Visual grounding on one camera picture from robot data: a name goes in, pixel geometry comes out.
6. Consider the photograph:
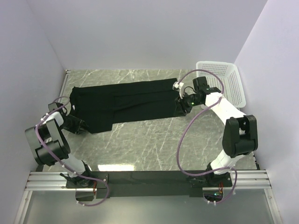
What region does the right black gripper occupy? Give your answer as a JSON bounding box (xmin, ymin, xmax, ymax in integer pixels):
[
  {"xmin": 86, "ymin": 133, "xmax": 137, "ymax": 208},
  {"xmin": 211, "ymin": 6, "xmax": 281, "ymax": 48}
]
[{"xmin": 174, "ymin": 91, "xmax": 203, "ymax": 117}]

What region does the black t shirt blue logo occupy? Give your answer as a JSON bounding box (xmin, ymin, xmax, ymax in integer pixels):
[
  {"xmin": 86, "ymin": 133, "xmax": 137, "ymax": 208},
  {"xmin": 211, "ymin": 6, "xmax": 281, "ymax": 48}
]
[{"xmin": 70, "ymin": 78, "xmax": 179, "ymax": 133}]

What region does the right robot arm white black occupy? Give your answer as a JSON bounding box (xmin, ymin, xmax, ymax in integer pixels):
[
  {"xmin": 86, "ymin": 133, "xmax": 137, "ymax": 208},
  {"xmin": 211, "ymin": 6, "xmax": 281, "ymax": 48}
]
[{"xmin": 173, "ymin": 77, "xmax": 258, "ymax": 186}]

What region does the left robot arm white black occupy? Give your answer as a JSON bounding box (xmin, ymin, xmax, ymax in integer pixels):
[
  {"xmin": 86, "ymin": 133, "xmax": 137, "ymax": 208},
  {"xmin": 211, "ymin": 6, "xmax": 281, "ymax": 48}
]
[{"xmin": 25, "ymin": 102, "xmax": 93, "ymax": 188}]

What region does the white plastic basket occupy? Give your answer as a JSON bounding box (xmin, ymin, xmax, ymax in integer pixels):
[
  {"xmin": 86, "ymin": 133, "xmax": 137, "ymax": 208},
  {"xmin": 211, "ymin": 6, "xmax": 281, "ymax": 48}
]
[{"xmin": 196, "ymin": 61, "xmax": 246, "ymax": 109}]

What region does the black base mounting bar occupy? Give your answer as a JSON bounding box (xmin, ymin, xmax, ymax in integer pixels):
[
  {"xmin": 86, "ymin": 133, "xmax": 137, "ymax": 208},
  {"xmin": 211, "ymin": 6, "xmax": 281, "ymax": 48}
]
[{"xmin": 65, "ymin": 170, "xmax": 233, "ymax": 201}]

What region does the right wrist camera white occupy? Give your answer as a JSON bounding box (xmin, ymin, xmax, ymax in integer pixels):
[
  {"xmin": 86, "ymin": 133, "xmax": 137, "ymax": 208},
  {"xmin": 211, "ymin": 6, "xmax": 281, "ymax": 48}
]
[{"xmin": 172, "ymin": 82, "xmax": 185, "ymax": 98}]

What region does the aluminium frame rail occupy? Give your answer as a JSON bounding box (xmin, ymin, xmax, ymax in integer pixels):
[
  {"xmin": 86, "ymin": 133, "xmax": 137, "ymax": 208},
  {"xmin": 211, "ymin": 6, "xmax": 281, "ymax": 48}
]
[{"xmin": 14, "ymin": 69, "xmax": 281, "ymax": 224}]

